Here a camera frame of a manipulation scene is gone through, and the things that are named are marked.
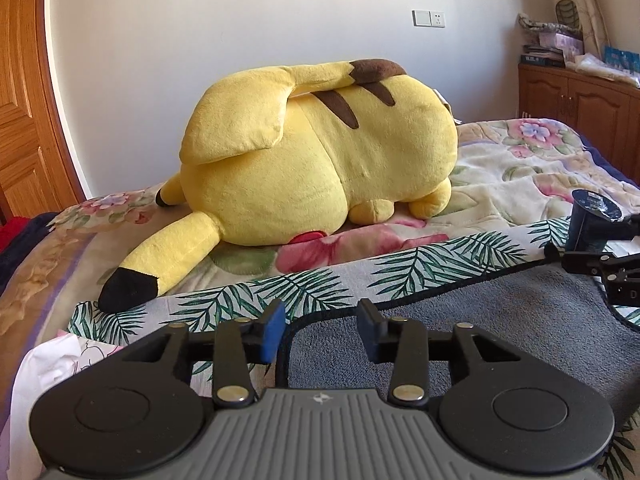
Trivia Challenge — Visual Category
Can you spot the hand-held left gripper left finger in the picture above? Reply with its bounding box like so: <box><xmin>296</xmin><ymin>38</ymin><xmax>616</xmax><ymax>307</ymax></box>
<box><xmin>120</xmin><ymin>299</ymin><xmax>287</xmax><ymax>407</ymax></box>

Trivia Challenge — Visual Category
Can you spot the dark flat box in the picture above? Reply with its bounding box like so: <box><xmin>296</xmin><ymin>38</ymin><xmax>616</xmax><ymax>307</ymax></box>
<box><xmin>520</xmin><ymin>52</ymin><xmax>567</xmax><ymax>68</ymax></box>

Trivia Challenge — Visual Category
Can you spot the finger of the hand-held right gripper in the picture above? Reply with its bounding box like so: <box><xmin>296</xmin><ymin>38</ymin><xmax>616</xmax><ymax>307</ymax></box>
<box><xmin>544</xmin><ymin>244</ymin><xmax>622</xmax><ymax>277</ymax></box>

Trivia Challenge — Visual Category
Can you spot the white plastic bag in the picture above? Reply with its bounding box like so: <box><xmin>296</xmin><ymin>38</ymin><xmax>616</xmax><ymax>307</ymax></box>
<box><xmin>574</xmin><ymin>53</ymin><xmax>640</xmax><ymax>92</ymax></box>

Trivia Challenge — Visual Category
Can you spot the red cloth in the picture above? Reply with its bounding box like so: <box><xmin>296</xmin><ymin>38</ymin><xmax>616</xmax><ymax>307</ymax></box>
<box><xmin>0</xmin><ymin>216</ymin><xmax>38</xmax><ymax>256</ymax></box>

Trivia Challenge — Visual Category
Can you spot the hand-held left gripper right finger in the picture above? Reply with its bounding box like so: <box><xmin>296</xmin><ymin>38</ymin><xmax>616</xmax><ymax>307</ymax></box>
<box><xmin>356</xmin><ymin>299</ymin><xmax>524</xmax><ymax>407</ymax></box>

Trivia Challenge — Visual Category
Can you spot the yellow plush toy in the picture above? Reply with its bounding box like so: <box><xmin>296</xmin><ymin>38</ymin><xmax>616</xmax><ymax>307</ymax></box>
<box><xmin>97</xmin><ymin>59</ymin><xmax>459</xmax><ymax>312</ymax></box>

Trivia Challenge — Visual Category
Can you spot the wooden door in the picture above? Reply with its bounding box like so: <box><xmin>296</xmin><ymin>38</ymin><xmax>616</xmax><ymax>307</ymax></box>
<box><xmin>0</xmin><ymin>0</ymin><xmax>97</xmax><ymax>227</ymax></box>

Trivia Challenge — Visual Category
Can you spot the palm leaf printed sheet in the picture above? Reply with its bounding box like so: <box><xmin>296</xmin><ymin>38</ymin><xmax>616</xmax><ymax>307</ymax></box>
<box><xmin>67</xmin><ymin>215</ymin><xmax>640</xmax><ymax>480</ymax></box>

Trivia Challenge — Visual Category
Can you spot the pink tissue box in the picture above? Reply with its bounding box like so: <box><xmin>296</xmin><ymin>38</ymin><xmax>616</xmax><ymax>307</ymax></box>
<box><xmin>539</xmin><ymin>30</ymin><xmax>585</xmax><ymax>57</ymax></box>

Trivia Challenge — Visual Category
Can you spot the white printed cloth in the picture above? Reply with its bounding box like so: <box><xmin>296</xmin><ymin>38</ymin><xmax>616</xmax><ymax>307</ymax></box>
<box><xmin>0</xmin><ymin>331</ymin><xmax>128</xmax><ymax>480</ymax></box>

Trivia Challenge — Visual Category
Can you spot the blue packet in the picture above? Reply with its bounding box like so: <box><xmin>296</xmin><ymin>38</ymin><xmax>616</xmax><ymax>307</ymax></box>
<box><xmin>602</xmin><ymin>45</ymin><xmax>640</xmax><ymax>75</ymax></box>

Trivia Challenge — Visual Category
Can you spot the wooden cabinet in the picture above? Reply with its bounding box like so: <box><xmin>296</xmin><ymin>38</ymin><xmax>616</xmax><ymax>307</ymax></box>
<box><xmin>517</xmin><ymin>62</ymin><xmax>640</xmax><ymax>186</ymax></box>

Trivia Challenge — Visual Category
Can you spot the grey towel with black trim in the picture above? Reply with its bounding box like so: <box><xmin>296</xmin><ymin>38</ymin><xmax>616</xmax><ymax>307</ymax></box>
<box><xmin>274</xmin><ymin>257</ymin><xmax>640</xmax><ymax>433</ymax></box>

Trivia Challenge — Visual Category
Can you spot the floral blanket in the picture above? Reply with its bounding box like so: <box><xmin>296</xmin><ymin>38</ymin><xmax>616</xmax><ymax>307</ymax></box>
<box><xmin>0</xmin><ymin>119</ymin><xmax>640</xmax><ymax>356</ymax></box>

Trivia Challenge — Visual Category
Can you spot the crumpled patterned cloth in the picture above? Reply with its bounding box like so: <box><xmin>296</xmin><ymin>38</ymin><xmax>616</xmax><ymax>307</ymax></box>
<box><xmin>517</xmin><ymin>12</ymin><xmax>581</xmax><ymax>38</ymax></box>

